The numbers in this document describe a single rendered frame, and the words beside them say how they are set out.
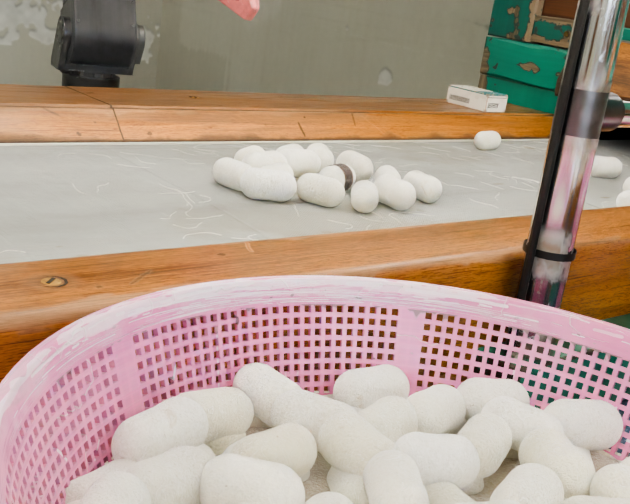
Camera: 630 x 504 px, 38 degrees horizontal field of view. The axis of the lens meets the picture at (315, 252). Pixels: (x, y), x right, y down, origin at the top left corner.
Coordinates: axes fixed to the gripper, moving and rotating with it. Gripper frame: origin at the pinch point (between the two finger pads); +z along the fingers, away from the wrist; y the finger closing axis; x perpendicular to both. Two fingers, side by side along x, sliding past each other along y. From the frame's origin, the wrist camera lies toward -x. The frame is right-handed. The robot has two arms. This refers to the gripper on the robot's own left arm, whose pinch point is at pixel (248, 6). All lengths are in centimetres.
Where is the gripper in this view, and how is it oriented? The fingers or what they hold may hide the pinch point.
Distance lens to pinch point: 74.2
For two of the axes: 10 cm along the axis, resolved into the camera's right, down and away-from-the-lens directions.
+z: 3.9, 8.5, -3.5
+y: 7.7, -0.8, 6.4
